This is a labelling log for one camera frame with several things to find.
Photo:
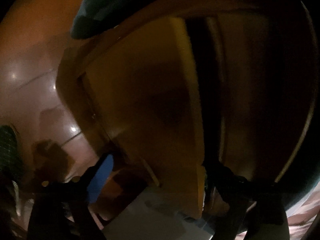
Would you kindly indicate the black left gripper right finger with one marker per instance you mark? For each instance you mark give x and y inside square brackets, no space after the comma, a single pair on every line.
[234,190]

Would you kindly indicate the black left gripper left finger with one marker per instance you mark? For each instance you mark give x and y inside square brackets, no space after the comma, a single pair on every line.
[101,172]

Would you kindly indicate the checked slipper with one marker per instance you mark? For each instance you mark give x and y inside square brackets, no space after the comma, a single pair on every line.
[9,151]

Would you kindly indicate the brown wooden nightstand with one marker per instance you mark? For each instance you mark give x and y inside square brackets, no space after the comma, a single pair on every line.
[180,86]

